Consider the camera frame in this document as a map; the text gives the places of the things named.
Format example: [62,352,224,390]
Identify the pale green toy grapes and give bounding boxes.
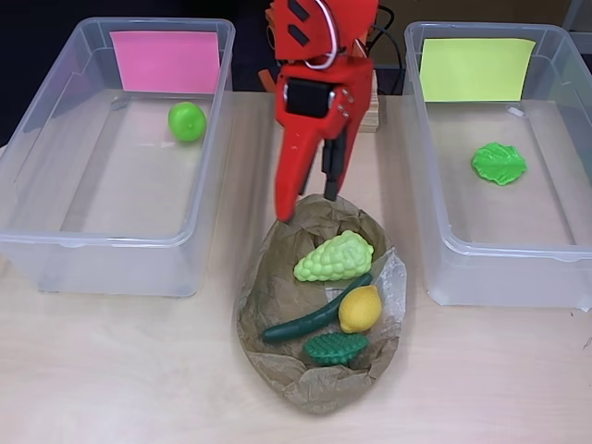
[293,229,376,283]

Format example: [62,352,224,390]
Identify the green toy apple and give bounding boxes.
[166,101,208,143]

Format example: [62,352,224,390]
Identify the yellow toy lemon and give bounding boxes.
[338,285,383,334]

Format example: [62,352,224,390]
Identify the dark green toy cucumber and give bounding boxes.
[263,272,374,344]

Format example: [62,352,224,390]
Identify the bright green toy lettuce leaf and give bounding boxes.
[470,142,530,188]

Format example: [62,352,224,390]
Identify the clear plastic bin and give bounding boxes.
[403,20,592,312]
[0,17,237,297]

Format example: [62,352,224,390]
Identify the wooden base block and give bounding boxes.
[358,68,381,135]

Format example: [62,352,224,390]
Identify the yellow paper note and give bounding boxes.
[419,37,537,103]

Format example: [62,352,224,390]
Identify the pink paper note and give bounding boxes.
[109,31,221,95]

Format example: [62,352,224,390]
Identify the dark green bumpy toy leaf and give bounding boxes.
[302,331,371,367]

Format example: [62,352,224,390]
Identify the crumpled brown paper bag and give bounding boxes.
[230,192,411,417]

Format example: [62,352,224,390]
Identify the white servo cable loop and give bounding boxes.
[302,0,348,70]

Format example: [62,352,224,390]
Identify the black power cable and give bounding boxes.
[369,6,406,92]

